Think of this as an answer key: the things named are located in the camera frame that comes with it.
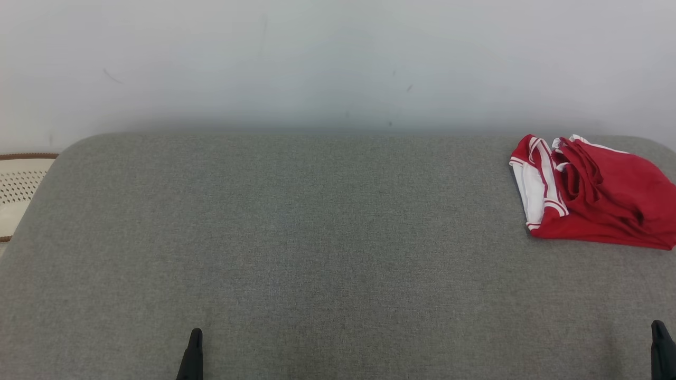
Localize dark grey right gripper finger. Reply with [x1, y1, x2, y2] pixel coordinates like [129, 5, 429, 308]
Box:
[651, 320, 676, 380]

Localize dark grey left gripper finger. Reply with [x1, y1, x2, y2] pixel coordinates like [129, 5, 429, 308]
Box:
[176, 328, 204, 380]

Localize red shorts with white stripes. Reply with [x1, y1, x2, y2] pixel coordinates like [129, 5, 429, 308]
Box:
[551, 135, 676, 244]

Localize red jersey with white sleeves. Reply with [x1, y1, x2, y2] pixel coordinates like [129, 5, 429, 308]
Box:
[509, 134, 676, 251]

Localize grey fabric sofa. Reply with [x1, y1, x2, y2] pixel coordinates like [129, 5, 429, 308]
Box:
[0, 132, 676, 380]

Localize cream perforated laundry basket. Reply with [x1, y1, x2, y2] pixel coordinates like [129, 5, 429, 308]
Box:
[0, 153, 59, 243]

